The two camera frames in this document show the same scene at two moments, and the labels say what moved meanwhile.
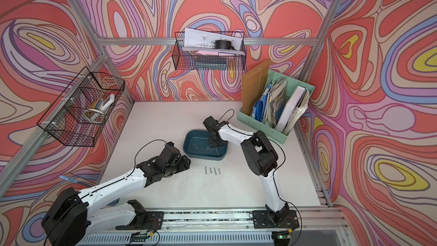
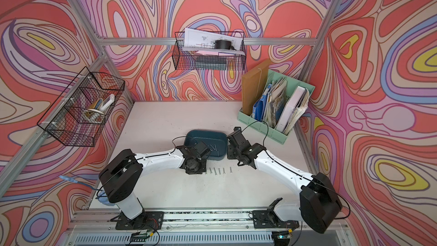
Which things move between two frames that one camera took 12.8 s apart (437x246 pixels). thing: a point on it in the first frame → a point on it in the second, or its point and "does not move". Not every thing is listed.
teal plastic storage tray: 196,146 does not move
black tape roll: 223,44 does not move
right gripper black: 212,144 → 230,155
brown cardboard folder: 254,83 does not move
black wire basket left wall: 77,117 does not move
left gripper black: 184,163 → 202,171
